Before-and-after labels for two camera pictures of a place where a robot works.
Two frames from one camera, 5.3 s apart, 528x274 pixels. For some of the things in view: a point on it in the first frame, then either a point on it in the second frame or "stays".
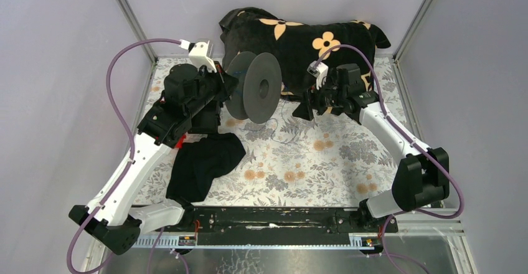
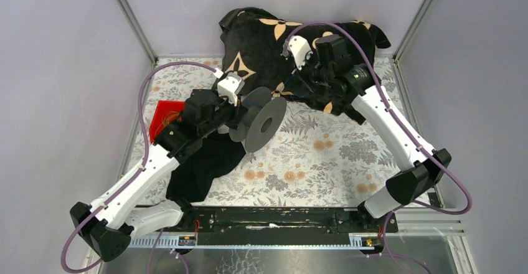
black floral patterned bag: (294, 45) stays
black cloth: (195, 164) stays
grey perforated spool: (257, 96) to (264, 114)
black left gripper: (225, 83) to (236, 114)
